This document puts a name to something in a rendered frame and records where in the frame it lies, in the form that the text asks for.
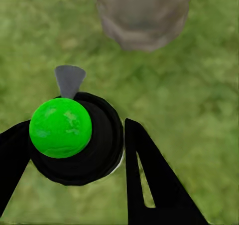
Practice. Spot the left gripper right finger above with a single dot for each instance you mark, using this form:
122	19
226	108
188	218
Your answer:
174	205

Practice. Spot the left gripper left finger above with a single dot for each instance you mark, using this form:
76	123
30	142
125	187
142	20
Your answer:
14	157

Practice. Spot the pesticide atomizer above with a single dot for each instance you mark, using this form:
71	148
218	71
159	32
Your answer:
77	138

